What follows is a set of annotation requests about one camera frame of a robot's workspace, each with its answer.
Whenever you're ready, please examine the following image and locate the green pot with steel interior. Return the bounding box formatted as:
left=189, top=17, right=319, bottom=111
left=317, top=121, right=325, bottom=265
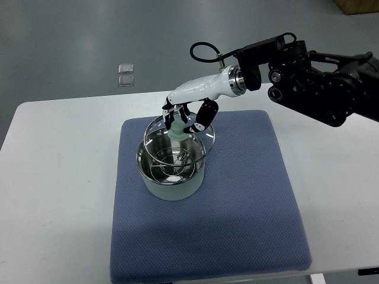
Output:
left=136, top=131, right=206, bottom=201

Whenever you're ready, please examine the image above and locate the blue quilted mat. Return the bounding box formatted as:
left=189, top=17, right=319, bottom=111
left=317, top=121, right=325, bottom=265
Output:
left=110, top=110, right=312, bottom=283

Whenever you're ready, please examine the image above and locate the glass lid with green knob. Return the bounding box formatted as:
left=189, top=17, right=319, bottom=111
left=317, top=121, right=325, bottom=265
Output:
left=142, top=112, right=216, bottom=167

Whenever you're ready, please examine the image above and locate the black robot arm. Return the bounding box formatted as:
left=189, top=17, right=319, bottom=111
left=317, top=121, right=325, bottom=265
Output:
left=224, top=33, right=378, bottom=127

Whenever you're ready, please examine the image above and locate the brown cardboard box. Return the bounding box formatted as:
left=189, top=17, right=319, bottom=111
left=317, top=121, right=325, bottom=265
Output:
left=334, top=0, right=379, bottom=15

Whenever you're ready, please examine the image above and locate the black table control box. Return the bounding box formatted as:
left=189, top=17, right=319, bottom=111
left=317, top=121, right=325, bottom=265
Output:
left=358, top=267, right=379, bottom=276

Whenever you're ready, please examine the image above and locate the upper metal floor plate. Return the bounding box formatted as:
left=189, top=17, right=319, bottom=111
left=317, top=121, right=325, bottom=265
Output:
left=118, top=63, right=134, bottom=74

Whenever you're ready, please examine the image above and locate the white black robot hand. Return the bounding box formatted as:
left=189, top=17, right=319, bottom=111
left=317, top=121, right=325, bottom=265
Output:
left=162, top=65, right=246, bottom=133

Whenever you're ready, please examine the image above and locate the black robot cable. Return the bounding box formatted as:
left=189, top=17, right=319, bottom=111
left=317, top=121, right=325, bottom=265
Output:
left=189, top=42, right=227, bottom=71

